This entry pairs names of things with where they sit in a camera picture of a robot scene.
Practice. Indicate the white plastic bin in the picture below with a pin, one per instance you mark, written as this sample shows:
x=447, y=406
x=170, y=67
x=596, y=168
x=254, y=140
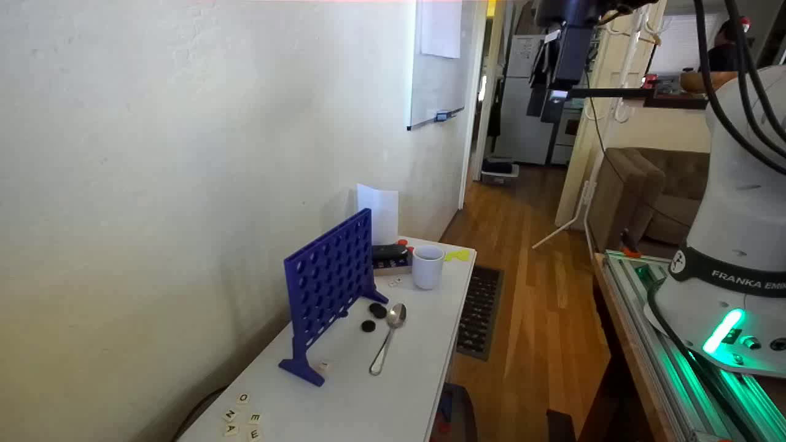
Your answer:
x=379, y=211

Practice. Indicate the white paper sheet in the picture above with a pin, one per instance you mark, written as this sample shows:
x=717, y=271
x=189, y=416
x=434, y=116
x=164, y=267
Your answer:
x=444, y=28

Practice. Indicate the silver spoon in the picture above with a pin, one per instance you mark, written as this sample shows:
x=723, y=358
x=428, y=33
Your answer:
x=384, y=343

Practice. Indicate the grey refrigerator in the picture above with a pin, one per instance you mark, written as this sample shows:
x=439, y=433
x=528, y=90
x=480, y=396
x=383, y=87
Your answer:
x=525, y=122

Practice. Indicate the flat grey floor box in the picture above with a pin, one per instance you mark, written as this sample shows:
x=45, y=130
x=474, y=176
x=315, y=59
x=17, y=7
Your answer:
x=499, y=169

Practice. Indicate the blue marker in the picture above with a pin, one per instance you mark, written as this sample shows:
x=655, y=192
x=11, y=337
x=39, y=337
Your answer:
x=439, y=116

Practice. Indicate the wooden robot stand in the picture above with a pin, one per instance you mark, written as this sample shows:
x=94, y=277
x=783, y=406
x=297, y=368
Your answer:
x=627, y=343

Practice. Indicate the black game disc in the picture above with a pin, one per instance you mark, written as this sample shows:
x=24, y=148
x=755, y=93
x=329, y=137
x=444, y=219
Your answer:
x=378, y=310
x=369, y=325

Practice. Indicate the blue connect four frame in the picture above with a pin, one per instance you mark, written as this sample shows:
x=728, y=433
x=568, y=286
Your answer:
x=329, y=283

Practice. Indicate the yellow game disc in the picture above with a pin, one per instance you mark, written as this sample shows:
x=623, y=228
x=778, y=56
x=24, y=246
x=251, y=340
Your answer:
x=458, y=255

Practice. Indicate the colourful book under table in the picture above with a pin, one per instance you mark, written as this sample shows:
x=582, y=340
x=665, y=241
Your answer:
x=447, y=413

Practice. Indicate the white leaning stick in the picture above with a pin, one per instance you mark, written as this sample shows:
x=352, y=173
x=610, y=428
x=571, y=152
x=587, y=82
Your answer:
x=566, y=224

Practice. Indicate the white low table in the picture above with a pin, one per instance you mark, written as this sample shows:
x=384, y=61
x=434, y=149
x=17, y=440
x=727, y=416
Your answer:
x=384, y=400

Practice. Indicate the white mug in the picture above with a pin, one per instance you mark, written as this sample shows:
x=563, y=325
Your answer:
x=426, y=267

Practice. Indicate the wall whiteboard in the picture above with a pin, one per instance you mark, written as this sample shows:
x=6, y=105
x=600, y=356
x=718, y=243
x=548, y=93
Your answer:
x=434, y=82

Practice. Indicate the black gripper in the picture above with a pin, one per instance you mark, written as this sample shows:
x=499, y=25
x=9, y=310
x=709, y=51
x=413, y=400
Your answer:
x=574, y=50

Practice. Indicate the brown couch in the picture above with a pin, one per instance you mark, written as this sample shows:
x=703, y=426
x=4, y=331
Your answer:
x=641, y=192

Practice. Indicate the red game disc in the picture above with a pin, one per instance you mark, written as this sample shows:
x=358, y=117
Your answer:
x=401, y=243

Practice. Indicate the small letter tile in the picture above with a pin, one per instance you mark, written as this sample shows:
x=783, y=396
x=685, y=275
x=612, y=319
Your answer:
x=257, y=417
x=230, y=426
x=245, y=397
x=251, y=431
x=233, y=413

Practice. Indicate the person in background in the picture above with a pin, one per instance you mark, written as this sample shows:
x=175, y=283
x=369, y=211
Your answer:
x=722, y=50

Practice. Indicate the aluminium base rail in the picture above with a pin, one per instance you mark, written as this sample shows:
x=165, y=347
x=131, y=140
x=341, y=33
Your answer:
x=697, y=383

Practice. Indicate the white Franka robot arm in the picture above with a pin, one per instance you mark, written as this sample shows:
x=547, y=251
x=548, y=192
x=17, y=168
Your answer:
x=741, y=205

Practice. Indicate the black horizontal bar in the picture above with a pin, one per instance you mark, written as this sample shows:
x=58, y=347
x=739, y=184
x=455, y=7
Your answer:
x=641, y=93

